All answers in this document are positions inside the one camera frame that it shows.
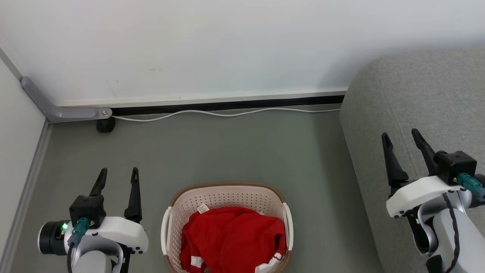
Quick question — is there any red garment with white stripes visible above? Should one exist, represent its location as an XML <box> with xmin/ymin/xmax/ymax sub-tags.
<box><xmin>180</xmin><ymin>204</ymin><xmax>287</xmax><ymax>273</ymax></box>

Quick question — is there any grey fabric sofa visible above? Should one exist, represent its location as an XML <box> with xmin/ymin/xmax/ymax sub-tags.
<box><xmin>339</xmin><ymin>47</ymin><xmax>485</xmax><ymax>273</ymax></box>

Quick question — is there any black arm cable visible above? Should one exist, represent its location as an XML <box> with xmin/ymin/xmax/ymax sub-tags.
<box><xmin>441</xmin><ymin>173</ymin><xmax>485</xmax><ymax>273</ymax></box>
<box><xmin>67</xmin><ymin>218</ymin><xmax>91</xmax><ymax>273</ymax></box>

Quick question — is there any grey metal corner bracket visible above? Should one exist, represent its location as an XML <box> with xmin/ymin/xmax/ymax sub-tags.
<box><xmin>21</xmin><ymin>77</ymin><xmax>113</xmax><ymax>124</ymax></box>

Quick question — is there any beige perforated plastic laundry basket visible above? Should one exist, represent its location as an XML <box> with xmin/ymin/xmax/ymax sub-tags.
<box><xmin>161</xmin><ymin>182</ymin><xmax>294</xmax><ymax>273</ymax></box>

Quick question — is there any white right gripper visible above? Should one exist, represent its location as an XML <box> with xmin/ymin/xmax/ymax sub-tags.
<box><xmin>381</xmin><ymin>128</ymin><xmax>472</xmax><ymax>219</ymax></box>

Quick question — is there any thin white floor cable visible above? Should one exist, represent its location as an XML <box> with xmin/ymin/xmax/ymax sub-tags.
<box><xmin>112</xmin><ymin>107</ymin><xmax>341</xmax><ymax>122</ymax></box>

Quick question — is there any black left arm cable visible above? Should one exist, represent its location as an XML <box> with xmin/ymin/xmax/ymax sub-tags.
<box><xmin>67</xmin><ymin>218</ymin><xmax>91</xmax><ymax>273</ymax></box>

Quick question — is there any black round floor foot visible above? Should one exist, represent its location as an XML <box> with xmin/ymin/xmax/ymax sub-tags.
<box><xmin>96</xmin><ymin>118</ymin><xmax>116</xmax><ymax>133</ymax></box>

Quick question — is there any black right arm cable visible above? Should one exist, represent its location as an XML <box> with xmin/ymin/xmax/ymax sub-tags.
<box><xmin>441</xmin><ymin>173</ymin><xmax>485</xmax><ymax>273</ymax></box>

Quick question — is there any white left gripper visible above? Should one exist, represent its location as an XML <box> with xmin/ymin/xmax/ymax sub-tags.
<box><xmin>64</xmin><ymin>167</ymin><xmax>149</xmax><ymax>255</ymax></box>

